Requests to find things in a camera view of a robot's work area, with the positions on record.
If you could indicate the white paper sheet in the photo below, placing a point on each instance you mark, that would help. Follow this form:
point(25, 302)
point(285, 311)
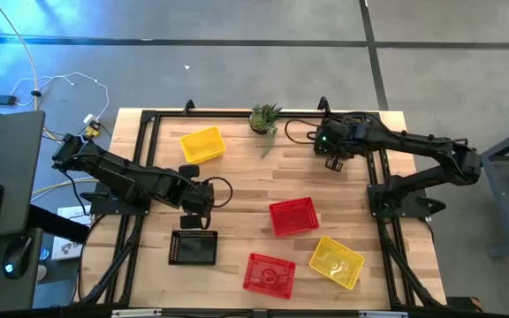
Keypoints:
point(73, 215)

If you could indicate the black aluminium table frame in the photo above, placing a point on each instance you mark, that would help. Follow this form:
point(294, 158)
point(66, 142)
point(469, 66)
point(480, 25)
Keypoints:
point(148, 115)

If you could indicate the black padded bar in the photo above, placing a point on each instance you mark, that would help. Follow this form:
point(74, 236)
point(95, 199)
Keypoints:
point(58, 223)

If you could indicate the white power adapter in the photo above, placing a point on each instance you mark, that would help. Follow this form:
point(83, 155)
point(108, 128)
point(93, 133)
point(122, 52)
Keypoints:
point(90, 119)

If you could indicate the black plastic slotted basket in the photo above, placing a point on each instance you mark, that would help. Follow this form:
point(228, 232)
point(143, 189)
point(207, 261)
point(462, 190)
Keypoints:
point(192, 247)

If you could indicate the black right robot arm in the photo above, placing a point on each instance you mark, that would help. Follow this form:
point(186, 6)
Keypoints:
point(413, 143)

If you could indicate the blue-grey metal cart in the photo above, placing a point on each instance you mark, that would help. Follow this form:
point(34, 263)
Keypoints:
point(508, 176)

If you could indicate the silver metal bracket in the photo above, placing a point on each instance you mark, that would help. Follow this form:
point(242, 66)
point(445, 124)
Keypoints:
point(136, 313)
point(382, 314)

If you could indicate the black computer mouse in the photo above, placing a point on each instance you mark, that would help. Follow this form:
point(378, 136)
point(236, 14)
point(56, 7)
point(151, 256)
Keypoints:
point(16, 258)

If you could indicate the white printed box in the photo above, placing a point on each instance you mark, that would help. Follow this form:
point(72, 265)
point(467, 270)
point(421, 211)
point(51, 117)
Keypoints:
point(66, 248)

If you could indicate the potted succulent plant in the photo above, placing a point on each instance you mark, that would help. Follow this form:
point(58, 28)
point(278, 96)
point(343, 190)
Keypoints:
point(261, 119)

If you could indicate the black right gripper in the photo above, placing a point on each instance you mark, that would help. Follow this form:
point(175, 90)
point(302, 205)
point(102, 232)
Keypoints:
point(338, 137)

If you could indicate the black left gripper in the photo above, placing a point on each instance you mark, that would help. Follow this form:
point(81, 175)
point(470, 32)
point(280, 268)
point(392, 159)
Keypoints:
point(199, 196)

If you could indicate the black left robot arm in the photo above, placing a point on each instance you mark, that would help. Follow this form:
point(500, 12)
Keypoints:
point(117, 174)

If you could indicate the grey desk panel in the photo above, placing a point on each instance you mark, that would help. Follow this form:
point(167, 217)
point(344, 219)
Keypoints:
point(11, 150)

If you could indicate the red plastic slotted basket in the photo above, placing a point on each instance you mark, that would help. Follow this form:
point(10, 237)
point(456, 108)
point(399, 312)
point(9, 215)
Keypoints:
point(268, 276)
point(293, 216)

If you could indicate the yellow plastic slotted basket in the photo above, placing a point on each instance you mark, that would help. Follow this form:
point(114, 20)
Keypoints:
point(202, 145)
point(336, 261)

